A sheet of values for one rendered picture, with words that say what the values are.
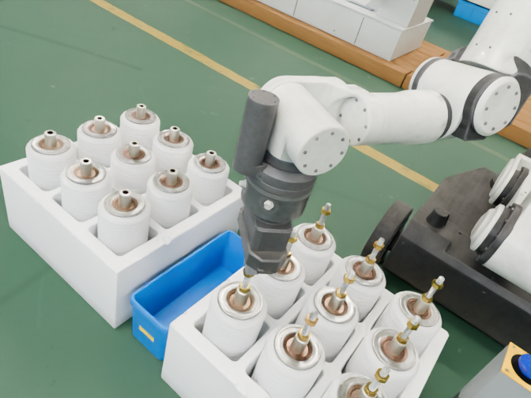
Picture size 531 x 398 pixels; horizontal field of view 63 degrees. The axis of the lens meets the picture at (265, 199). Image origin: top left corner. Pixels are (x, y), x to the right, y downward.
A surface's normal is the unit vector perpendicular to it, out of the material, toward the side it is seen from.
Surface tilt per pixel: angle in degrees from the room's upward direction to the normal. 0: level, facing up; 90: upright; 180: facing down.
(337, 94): 91
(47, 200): 0
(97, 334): 0
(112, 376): 0
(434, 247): 46
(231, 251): 88
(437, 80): 67
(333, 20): 90
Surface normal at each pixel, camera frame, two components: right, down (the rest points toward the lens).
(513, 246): -0.42, 0.04
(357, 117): -0.89, 0.11
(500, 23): -0.77, -0.25
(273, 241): 0.18, 0.65
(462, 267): -0.25, -0.24
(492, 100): 0.44, 0.46
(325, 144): 0.40, 0.65
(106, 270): -0.59, 0.39
